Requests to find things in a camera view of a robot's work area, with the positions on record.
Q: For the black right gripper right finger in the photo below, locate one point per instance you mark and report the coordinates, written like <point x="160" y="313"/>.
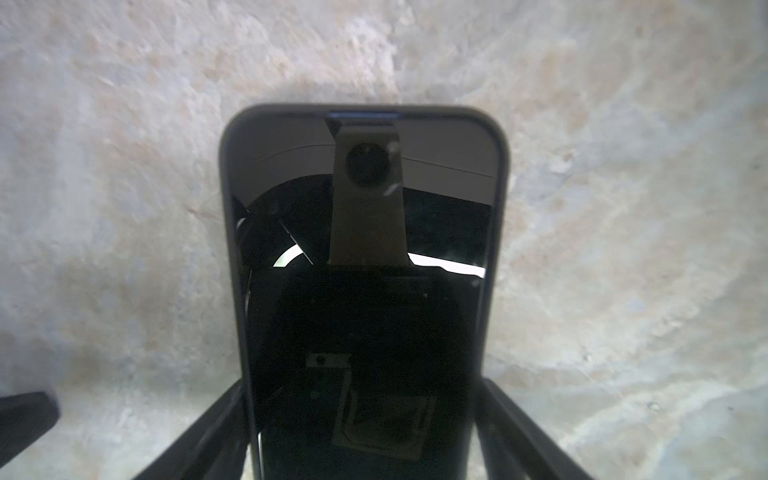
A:
<point x="513" y="445"/>

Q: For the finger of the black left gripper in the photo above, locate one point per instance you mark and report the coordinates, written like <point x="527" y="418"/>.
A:
<point x="24" y="419"/>

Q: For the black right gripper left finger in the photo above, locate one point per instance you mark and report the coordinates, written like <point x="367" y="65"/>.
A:
<point x="213" y="447"/>

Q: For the black phone case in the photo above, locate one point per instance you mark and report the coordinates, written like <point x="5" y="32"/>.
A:
<point x="231" y="240"/>

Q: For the blue edged phone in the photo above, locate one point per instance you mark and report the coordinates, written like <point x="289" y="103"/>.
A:
<point x="366" y="336"/>

